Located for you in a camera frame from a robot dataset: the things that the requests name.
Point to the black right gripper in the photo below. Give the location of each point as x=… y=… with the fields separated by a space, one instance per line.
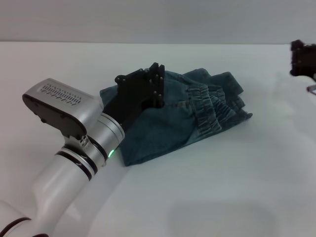
x=307 y=61

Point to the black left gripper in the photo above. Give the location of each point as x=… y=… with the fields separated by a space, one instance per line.
x=130 y=98

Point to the blue denim shorts with cartoon print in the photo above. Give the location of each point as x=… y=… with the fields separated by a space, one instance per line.
x=168 y=128

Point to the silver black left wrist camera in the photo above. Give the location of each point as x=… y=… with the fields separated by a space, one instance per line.
x=61 y=106

